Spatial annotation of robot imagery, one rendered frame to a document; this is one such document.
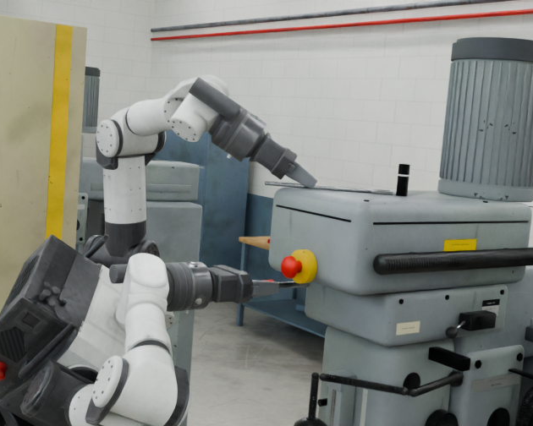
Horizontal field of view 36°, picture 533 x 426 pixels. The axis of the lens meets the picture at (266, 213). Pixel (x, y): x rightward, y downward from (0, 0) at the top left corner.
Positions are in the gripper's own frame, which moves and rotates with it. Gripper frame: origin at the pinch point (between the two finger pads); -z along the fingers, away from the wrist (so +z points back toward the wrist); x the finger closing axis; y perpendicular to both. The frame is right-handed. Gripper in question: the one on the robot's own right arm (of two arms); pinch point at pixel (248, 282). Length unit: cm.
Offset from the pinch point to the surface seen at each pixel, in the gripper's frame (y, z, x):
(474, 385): 16.6, -36.4, -27.2
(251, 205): 65, -440, 622
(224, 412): 171, -219, 322
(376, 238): -13.2, -5.3, -28.1
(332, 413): 22.5, -10.9, -15.5
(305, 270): -5.9, 0.3, -17.3
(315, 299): 2.5, -11.2, -7.0
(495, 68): -45, -41, -20
